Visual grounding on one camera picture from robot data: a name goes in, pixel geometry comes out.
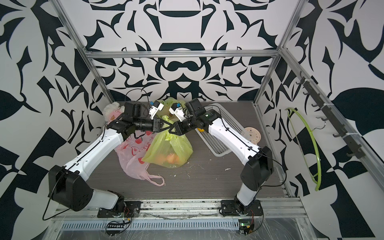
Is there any green hoop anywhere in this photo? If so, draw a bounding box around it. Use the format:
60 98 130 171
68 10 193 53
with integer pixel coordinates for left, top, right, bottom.
286 108 322 192

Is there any red peach basket front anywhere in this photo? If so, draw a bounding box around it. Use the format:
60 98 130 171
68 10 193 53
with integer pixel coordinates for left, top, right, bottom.
166 154 178 165

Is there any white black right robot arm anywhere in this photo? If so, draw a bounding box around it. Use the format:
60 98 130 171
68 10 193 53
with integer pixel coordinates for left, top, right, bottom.
169 99 274 209

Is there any beige round perforated disc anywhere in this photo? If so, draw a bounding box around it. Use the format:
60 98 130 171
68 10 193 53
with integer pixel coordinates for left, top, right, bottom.
245 127 262 145

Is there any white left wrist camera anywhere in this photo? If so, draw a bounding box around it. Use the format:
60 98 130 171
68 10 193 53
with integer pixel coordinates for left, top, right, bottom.
149 101 164 120

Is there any white plush bear pink shirt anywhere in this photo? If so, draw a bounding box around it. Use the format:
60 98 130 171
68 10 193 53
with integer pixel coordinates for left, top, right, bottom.
102 102 125 123

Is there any black connector block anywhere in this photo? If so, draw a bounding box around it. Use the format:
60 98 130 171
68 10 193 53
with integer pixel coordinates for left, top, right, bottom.
105 221 132 236

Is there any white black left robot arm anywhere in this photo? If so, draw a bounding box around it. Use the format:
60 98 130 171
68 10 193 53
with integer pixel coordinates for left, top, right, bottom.
48 103 172 213

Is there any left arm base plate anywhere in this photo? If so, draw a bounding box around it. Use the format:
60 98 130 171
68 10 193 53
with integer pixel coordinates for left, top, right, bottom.
97 201 142 219

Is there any black wall hook rail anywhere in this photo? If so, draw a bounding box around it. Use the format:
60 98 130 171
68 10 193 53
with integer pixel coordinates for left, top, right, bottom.
297 72 366 159

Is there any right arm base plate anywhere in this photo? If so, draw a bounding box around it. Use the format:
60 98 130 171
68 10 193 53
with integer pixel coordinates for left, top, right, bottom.
219 200 264 217

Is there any pink apple print plastic bag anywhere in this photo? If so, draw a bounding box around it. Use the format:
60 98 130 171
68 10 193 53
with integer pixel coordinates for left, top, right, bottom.
115 131 165 187

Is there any green circuit board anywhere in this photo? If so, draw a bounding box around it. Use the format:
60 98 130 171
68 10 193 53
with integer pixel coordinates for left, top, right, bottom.
239 219 255 235

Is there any green avocado print plastic bag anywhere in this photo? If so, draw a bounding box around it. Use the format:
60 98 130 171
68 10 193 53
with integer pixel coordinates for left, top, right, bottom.
157 98 180 121

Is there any white perforated plastic basket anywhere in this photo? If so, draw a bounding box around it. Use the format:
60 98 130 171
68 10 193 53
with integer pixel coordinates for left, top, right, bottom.
196 104 256 157

